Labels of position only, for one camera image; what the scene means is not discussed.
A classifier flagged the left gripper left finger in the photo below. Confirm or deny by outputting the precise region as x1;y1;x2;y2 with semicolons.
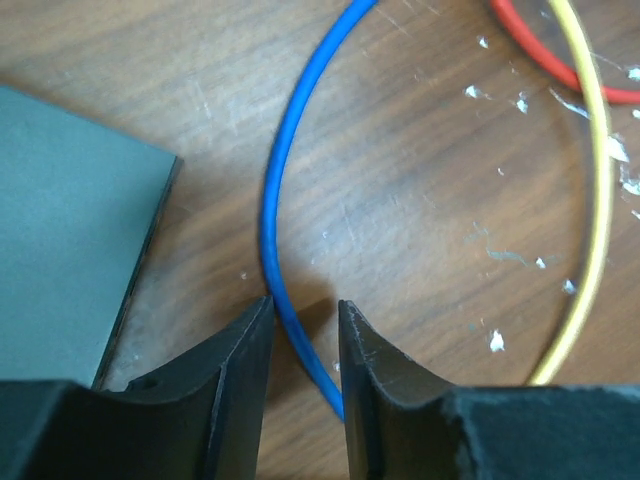
1;297;275;479

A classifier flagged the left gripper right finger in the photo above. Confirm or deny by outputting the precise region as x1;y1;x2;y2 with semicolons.
338;301;639;479

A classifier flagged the yellow ethernet cable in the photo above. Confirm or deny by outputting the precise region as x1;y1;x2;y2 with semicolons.
529;0;615;386

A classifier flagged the black network switch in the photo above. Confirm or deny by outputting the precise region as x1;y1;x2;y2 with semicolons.
1;86;180;387

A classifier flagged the red ethernet cable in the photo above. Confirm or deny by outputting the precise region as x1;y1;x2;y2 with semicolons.
488;0;640;106

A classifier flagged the blue ethernet cable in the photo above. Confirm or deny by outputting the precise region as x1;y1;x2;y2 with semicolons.
258;0;379;422

